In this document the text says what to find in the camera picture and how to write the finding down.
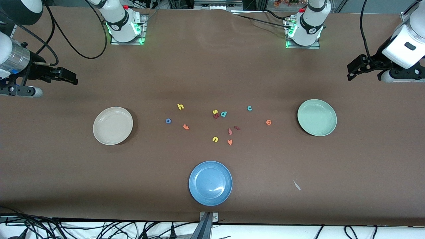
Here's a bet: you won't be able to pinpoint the green plate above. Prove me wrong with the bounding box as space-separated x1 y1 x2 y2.
297 99 337 137

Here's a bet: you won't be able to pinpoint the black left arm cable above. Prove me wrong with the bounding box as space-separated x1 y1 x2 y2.
360 0 379 65

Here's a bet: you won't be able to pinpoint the orange decorative flowers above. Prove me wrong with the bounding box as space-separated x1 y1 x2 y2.
274 0 300 8

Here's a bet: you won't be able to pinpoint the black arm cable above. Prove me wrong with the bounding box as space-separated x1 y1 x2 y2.
10 3 108 67
360 0 379 65

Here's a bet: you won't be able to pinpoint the blue plate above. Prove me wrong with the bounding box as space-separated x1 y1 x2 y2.
189 161 233 206

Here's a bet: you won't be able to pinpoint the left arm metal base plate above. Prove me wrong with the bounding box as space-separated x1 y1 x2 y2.
285 16 321 50

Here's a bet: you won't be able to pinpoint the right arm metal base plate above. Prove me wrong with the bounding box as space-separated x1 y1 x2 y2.
110 14 147 45

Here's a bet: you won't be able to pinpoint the beige brown plate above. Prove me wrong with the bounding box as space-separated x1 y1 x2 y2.
93 107 133 146

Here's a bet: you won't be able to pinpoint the brown table cover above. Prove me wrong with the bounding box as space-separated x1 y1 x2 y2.
0 6 425 227

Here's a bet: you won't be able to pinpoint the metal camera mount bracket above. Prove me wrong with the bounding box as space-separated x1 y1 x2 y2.
191 211 219 239

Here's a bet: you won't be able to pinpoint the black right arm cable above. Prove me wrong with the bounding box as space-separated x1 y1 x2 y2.
10 3 108 67

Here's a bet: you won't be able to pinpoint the black base cable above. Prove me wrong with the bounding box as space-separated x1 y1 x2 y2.
231 13 289 28

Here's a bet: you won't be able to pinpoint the metal frame profile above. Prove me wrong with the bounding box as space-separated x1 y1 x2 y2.
194 0 243 11

